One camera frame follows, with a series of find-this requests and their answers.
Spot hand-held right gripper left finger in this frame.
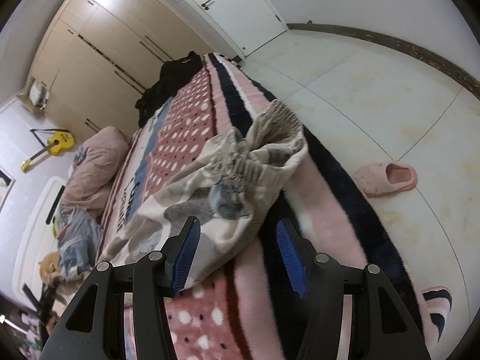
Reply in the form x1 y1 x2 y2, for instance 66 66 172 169
39 216 202 360

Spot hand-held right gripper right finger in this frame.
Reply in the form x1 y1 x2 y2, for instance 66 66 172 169
275 218 432 360

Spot bear print pants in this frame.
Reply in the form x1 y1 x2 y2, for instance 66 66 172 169
98 99 309 289

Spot striped polka dot blanket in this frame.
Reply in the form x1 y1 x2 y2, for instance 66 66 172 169
94 52 428 360

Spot blue denim garment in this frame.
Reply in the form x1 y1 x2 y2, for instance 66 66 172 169
54 206 104 274

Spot pink checked duvet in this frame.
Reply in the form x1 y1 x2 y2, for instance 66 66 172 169
60 127 130 214

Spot pink slipper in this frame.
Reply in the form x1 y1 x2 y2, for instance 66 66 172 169
353 162 417 198

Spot brown plush toy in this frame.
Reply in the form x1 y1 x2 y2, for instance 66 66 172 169
40 252 62 280

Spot white headboard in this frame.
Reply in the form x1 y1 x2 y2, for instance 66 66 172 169
13 176 66 297

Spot striped slipper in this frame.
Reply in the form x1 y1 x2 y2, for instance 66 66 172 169
420 287 453 344

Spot yellow guitar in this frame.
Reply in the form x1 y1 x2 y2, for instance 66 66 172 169
20 128 75 173

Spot black clothes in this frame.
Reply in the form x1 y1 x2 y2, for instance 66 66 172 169
136 50 203 128

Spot framed photo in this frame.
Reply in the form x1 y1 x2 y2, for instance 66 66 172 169
0 167 16 211

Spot folded bedding in wardrobe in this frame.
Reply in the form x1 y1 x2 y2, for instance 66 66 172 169
28 79 49 107

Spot wooden wardrobe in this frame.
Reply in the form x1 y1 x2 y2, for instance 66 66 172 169
15 0 241 143

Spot dark baseboard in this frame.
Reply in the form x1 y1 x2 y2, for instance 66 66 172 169
287 23 480 98

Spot white door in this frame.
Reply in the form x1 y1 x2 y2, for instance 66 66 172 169
155 0 289 59

